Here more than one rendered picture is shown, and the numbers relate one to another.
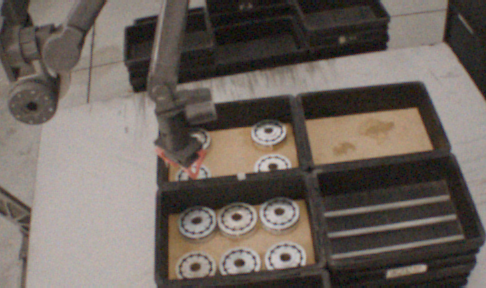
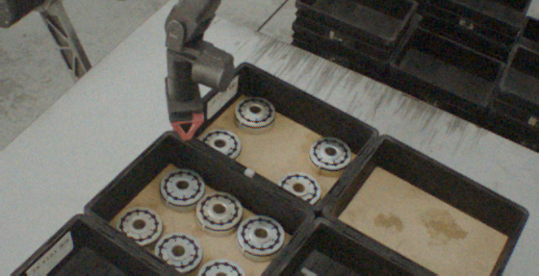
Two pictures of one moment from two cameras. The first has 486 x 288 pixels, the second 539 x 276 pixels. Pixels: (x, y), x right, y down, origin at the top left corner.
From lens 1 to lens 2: 46 cm
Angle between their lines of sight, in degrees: 18
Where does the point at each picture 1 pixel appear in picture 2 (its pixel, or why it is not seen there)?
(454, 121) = not seen: outside the picture
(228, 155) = (275, 148)
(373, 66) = (521, 165)
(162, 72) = (186, 10)
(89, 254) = (89, 150)
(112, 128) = not seen: hidden behind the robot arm
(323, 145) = (372, 204)
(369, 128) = (436, 221)
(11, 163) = not seen: hidden behind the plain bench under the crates
